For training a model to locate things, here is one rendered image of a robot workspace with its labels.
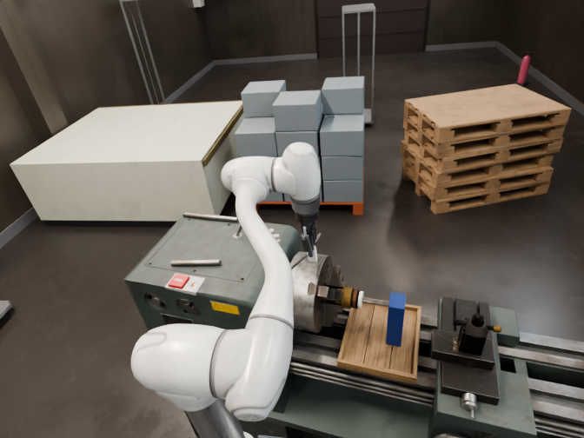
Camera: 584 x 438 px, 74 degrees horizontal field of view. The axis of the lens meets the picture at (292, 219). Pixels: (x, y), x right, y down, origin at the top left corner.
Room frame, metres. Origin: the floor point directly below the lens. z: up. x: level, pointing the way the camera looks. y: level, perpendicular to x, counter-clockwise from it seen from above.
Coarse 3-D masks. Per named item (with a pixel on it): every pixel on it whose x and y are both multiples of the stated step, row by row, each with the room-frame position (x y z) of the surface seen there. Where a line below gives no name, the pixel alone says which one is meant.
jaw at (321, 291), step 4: (312, 284) 1.05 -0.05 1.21; (312, 288) 1.04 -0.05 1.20; (316, 288) 1.04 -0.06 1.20; (320, 288) 1.04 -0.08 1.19; (324, 288) 1.04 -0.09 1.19; (328, 288) 1.04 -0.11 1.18; (308, 292) 1.03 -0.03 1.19; (312, 292) 1.03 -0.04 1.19; (316, 292) 1.03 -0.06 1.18; (320, 292) 1.03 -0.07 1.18; (324, 292) 1.02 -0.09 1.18; (328, 292) 1.04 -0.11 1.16; (332, 292) 1.05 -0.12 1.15; (336, 292) 1.06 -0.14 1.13; (340, 292) 1.06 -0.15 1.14; (320, 296) 1.05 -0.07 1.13; (324, 296) 1.01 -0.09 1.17; (328, 296) 1.04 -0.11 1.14; (332, 296) 1.03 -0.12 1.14; (336, 296) 1.05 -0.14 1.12; (340, 296) 1.05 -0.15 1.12; (340, 300) 1.04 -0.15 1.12
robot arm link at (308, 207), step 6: (318, 198) 0.97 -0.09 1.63; (294, 204) 0.97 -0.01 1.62; (300, 204) 0.96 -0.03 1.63; (306, 204) 0.95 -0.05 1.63; (312, 204) 0.96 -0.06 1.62; (318, 204) 0.98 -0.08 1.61; (294, 210) 0.98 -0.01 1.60; (300, 210) 0.96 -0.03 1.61; (306, 210) 0.95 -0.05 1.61; (312, 210) 0.96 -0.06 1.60
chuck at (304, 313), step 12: (300, 264) 1.13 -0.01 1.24; (312, 264) 1.13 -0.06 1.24; (324, 264) 1.15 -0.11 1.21; (300, 276) 1.08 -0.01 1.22; (312, 276) 1.07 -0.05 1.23; (324, 276) 1.15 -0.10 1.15; (300, 288) 1.04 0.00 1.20; (300, 300) 1.02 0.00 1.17; (312, 300) 1.00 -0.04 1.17; (300, 312) 1.00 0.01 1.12; (312, 312) 0.98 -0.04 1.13; (300, 324) 0.99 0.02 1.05; (312, 324) 0.97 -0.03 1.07
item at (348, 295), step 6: (348, 288) 1.09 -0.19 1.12; (342, 294) 1.06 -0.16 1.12; (348, 294) 1.06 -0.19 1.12; (354, 294) 1.06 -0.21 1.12; (336, 300) 1.07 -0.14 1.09; (342, 300) 1.05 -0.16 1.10; (348, 300) 1.04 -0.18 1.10; (354, 300) 1.04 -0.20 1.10; (342, 306) 1.05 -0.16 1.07; (348, 306) 1.04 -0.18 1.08; (354, 306) 1.03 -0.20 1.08
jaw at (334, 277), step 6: (330, 270) 1.21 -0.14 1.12; (336, 270) 1.20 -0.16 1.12; (330, 276) 1.18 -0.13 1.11; (336, 276) 1.17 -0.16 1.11; (342, 276) 1.18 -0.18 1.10; (324, 282) 1.15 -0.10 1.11; (330, 282) 1.15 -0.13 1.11; (336, 282) 1.14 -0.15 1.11; (342, 282) 1.14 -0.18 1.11; (330, 288) 1.14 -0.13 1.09; (336, 288) 1.13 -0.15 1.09; (342, 288) 1.12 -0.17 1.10
